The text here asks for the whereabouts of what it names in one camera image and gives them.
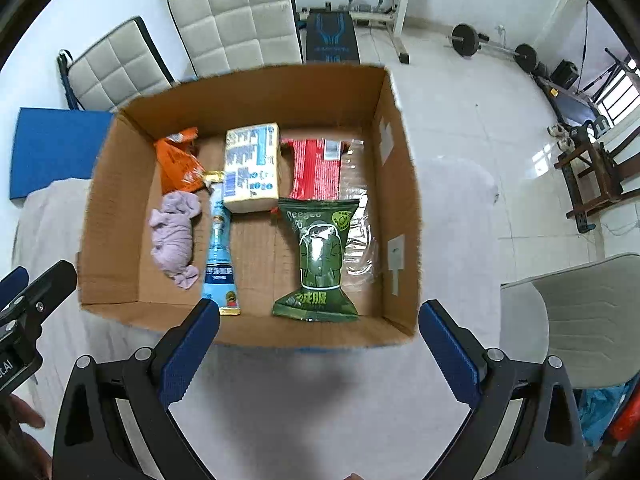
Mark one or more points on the blue folded mat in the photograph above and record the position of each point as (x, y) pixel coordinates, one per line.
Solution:
(51, 145)

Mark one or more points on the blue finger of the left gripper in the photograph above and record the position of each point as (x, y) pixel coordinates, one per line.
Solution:
(12, 284)
(41, 297)

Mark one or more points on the white padded chair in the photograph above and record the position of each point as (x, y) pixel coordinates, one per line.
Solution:
(222, 36)
(120, 67)

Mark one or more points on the lilac cloth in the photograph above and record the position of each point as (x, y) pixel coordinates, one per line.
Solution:
(172, 237)

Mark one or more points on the white weight bench rack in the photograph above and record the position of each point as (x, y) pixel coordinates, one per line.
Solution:
(391, 18)

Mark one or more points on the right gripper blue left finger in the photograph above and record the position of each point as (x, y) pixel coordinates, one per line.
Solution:
(90, 437)

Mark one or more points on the white blue tissue pack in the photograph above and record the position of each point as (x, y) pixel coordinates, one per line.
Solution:
(251, 169)

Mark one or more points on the red snack packet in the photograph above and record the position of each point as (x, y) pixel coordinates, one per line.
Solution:
(317, 168)

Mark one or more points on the dark wooden chair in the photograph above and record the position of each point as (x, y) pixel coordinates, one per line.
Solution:
(587, 158)

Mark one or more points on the white padded chair left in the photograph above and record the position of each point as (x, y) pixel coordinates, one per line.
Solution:
(120, 67)

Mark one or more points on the grey plastic chair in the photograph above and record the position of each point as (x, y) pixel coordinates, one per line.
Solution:
(588, 316)

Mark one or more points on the black blue weight bench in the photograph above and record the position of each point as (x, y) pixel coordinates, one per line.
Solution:
(331, 38)

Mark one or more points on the floor barbell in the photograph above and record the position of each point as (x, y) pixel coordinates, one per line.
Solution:
(467, 42)

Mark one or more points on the orange snack packet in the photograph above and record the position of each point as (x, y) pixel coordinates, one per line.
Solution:
(180, 170)

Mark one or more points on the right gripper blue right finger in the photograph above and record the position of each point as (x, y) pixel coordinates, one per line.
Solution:
(523, 421)

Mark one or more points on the red plastic bag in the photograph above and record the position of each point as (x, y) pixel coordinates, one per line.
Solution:
(627, 422)

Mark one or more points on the black treadmill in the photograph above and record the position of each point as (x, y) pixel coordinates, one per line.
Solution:
(571, 110)

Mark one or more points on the white padded chair right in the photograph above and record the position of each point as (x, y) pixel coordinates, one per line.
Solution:
(222, 36)

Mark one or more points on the blue long wrapper packet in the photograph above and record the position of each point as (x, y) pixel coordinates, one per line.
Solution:
(219, 280)

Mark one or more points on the blue cloth bag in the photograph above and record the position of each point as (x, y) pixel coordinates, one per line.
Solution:
(597, 408)

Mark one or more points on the green snack packet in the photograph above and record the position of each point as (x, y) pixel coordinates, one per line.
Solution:
(321, 228)

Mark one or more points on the person left hand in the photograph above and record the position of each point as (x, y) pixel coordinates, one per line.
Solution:
(22, 456)

